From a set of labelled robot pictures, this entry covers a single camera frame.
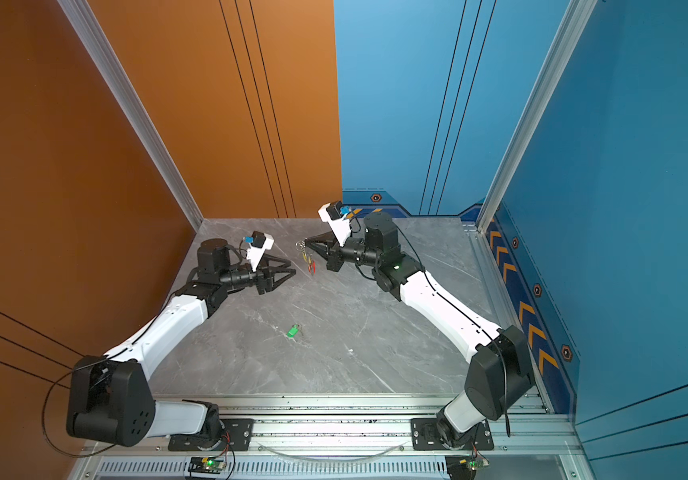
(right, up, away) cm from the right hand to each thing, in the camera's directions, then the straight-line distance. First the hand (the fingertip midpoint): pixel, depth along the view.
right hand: (306, 243), depth 70 cm
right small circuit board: (+40, -52, 0) cm, 65 cm away
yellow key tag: (-2, -4, +11) cm, 12 cm away
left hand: (-5, -6, +9) cm, 12 cm away
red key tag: (+2, -5, -2) cm, 6 cm away
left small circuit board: (-25, -53, +1) cm, 59 cm away
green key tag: (-8, -27, +22) cm, 35 cm away
